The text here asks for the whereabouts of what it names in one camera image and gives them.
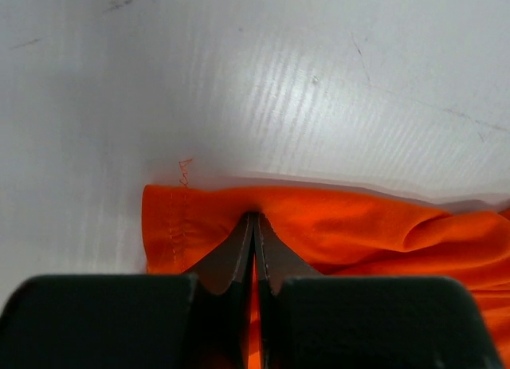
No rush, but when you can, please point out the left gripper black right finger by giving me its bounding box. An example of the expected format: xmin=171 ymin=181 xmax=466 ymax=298
xmin=254 ymin=215 xmax=504 ymax=368

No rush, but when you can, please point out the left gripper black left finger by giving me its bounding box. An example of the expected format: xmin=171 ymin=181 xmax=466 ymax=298
xmin=1 ymin=214 xmax=255 ymax=368

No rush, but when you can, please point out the orange t shirt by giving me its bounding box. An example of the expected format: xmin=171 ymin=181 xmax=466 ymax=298
xmin=141 ymin=179 xmax=509 ymax=361

